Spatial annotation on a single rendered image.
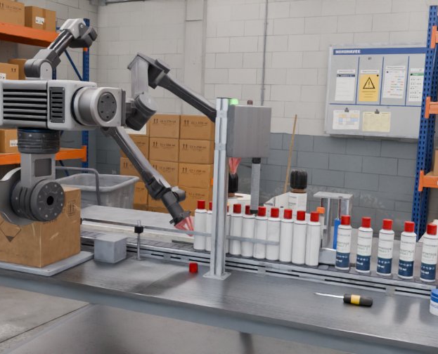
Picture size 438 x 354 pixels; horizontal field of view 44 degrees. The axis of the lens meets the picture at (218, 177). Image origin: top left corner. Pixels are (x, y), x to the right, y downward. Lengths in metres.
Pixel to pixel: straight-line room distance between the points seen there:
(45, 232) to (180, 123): 3.78
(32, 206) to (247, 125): 0.79
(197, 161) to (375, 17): 2.61
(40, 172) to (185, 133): 3.88
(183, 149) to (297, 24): 2.20
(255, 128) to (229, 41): 5.20
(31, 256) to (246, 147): 0.89
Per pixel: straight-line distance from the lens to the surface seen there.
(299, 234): 2.08
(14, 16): 6.30
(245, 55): 7.04
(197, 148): 5.63
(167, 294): 1.87
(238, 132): 1.95
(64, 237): 2.20
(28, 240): 2.13
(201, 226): 2.21
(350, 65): 6.43
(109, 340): 3.04
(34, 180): 1.87
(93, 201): 4.56
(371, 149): 6.47
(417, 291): 2.05
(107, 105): 1.70
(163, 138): 5.80
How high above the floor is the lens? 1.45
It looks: 7 degrees down
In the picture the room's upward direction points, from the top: 2 degrees clockwise
